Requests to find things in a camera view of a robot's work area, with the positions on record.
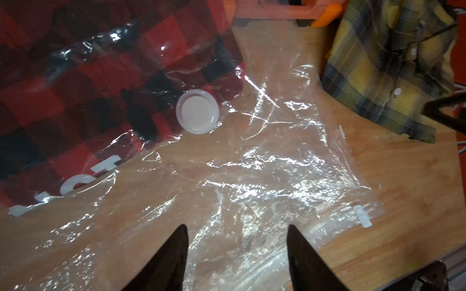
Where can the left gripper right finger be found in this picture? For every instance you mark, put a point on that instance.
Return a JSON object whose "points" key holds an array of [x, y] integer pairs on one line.
{"points": [[308, 271]]}

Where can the red black plaid shirt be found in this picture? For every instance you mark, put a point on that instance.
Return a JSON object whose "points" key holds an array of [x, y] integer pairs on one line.
{"points": [[86, 85]]}

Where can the orange plastic tool case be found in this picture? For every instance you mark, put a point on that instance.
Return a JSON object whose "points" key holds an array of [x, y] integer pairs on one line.
{"points": [[307, 13]]}

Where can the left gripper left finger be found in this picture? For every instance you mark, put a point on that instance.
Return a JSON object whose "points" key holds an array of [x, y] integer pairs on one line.
{"points": [[165, 270]]}

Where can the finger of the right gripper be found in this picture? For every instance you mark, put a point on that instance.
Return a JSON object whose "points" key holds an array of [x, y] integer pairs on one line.
{"points": [[433, 110]]}

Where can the yellow black plaid shirt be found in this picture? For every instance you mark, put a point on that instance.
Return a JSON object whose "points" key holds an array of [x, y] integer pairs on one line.
{"points": [[390, 58]]}

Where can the clear plastic vacuum bag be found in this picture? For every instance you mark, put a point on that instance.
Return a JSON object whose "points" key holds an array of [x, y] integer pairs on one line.
{"points": [[237, 176]]}

